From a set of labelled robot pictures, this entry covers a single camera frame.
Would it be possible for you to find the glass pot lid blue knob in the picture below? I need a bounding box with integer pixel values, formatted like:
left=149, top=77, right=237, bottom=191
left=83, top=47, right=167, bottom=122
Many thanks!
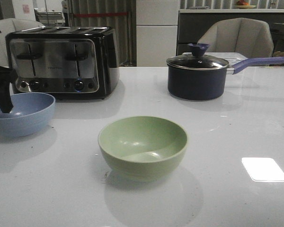
left=166, top=43, right=229, bottom=70

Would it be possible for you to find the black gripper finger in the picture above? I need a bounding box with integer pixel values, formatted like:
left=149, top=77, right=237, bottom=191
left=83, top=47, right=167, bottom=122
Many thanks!
left=0, top=83, right=14, bottom=114

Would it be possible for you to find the black and steel toaster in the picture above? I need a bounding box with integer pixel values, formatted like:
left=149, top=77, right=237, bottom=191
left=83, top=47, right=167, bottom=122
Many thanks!
left=6, top=26, right=119, bottom=100

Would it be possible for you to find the green bowl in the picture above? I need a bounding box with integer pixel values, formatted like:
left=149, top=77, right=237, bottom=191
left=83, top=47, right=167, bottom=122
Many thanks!
left=98, top=116, right=188, bottom=182

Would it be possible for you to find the beige armchair left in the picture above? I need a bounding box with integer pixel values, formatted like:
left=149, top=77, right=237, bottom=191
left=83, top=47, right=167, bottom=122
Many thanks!
left=0, top=18, right=44, bottom=67

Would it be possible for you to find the dark blue saucepan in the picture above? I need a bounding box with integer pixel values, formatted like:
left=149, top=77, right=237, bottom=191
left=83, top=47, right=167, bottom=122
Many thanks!
left=168, top=57, right=284, bottom=101

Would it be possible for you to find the beige armchair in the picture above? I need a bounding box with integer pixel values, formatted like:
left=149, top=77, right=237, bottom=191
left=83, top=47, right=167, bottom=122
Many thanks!
left=197, top=17, right=274, bottom=58
left=0, top=18, right=44, bottom=67

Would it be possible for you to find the white refrigerator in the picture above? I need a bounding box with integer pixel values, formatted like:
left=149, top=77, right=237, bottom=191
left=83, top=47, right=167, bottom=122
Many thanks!
left=136, top=0, right=180, bottom=67

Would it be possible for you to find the beige armchair right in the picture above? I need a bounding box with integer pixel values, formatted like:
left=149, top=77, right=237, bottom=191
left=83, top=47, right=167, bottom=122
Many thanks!
left=197, top=17, right=274, bottom=58

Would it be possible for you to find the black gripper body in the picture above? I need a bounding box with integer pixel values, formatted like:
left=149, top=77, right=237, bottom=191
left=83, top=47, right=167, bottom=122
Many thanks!
left=0, top=66, right=17, bottom=89

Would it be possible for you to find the blue bowl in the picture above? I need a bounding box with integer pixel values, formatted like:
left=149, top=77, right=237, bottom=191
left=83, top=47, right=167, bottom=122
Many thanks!
left=0, top=92, right=55, bottom=137

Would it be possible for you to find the person in background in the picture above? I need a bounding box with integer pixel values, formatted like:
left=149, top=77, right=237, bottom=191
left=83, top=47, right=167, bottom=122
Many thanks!
left=61, top=0, right=69, bottom=26

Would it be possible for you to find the fruit plate on counter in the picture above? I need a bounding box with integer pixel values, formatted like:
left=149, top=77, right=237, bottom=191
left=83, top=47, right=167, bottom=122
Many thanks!
left=234, top=0, right=256, bottom=9

